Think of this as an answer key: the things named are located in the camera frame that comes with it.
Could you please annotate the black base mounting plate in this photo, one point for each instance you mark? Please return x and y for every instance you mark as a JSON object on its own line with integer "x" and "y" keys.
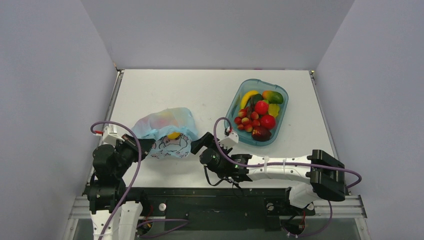
{"x": 222, "y": 209}

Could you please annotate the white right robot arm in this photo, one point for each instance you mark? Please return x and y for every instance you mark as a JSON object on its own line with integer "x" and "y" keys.
{"x": 315, "y": 176}

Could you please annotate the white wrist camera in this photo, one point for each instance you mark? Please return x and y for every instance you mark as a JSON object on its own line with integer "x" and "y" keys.
{"x": 229, "y": 141}
{"x": 110, "y": 135}

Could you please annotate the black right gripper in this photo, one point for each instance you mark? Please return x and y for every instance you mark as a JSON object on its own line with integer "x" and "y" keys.
{"x": 208, "y": 143}

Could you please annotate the dark red fake fruit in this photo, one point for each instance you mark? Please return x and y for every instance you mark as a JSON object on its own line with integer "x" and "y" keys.
{"x": 261, "y": 134}

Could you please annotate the yellow fake banana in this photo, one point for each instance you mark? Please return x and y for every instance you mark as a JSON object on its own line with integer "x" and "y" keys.
{"x": 246, "y": 97}

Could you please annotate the yellow fake lemon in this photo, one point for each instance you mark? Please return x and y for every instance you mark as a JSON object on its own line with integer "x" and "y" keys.
{"x": 173, "y": 135}

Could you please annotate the fake cherry bunch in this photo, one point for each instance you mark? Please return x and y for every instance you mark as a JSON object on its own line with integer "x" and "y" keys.
{"x": 246, "y": 120}

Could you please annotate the yellow fake starfruit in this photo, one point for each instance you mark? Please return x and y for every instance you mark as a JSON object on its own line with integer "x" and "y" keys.
{"x": 273, "y": 110}

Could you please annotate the red fake strawberry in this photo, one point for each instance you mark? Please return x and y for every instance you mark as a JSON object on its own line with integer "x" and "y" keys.
{"x": 261, "y": 107}

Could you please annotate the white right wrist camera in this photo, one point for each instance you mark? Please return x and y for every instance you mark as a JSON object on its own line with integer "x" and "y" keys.
{"x": 229, "y": 141}

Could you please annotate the green orange fake mango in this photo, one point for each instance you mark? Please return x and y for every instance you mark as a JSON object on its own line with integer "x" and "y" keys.
{"x": 273, "y": 97}

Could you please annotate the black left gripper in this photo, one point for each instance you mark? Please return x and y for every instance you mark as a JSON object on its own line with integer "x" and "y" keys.
{"x": 129, "y": 141}

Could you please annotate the light blue plastic bag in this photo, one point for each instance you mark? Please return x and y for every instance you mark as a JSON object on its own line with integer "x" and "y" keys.
{"x": 160, "y": 124}

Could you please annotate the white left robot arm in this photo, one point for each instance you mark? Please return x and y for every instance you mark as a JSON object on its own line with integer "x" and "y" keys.
{"x": 115, "y": 207}

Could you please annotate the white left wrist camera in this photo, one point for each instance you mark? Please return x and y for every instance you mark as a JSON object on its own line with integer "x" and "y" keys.
{"x": 110, "y": 135}

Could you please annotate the teal plastic fruit tray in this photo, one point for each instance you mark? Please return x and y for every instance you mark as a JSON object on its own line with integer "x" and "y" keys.
{"x": 260, "y": 86}

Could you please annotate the red fake apple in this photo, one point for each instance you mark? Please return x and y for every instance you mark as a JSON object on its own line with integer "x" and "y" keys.
{"x": 267, "y": 121}

